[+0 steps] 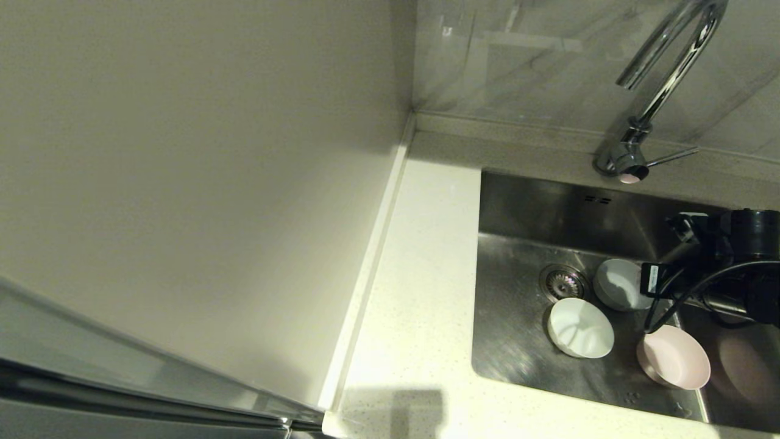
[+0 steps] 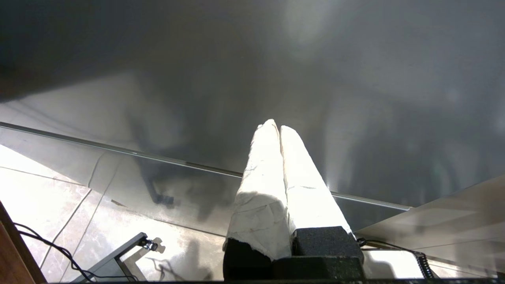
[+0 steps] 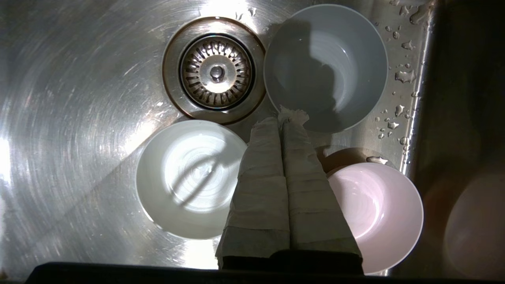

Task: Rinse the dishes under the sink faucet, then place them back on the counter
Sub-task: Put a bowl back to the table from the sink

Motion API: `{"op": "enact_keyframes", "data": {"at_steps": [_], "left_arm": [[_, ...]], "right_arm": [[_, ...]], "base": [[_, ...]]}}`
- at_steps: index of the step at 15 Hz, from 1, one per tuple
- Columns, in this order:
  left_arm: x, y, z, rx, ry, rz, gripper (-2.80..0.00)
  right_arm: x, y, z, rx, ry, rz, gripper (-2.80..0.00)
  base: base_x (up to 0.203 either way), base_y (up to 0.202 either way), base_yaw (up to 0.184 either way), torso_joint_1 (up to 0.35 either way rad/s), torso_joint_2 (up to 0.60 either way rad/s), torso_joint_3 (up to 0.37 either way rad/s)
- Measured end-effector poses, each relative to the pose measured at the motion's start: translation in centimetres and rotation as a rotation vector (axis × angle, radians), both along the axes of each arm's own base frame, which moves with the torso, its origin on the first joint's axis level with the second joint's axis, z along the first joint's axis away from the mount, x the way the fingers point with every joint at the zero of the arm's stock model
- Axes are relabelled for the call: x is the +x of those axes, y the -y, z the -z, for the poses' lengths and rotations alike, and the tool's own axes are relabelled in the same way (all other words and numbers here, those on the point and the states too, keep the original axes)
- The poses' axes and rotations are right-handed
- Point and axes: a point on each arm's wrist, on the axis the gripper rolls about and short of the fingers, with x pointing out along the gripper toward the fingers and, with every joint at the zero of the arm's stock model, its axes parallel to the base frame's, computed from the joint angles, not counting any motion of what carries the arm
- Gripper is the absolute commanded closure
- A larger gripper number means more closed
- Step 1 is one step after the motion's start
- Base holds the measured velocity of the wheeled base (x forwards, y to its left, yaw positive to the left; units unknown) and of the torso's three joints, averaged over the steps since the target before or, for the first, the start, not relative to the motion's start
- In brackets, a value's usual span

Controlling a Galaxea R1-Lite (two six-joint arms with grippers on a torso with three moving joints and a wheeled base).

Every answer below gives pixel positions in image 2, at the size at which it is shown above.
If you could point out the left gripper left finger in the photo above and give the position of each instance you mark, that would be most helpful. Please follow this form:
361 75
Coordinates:
260 197

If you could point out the small black caster wheel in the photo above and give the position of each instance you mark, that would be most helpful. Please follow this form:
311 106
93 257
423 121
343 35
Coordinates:
150 245

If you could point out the grey metal base leg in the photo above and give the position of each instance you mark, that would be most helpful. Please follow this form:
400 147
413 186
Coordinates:
112 260

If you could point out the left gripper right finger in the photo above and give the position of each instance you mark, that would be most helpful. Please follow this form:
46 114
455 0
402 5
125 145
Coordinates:
311 197

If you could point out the brown wooden furniture edge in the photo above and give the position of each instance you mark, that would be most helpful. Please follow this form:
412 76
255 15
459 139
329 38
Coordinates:
15 256

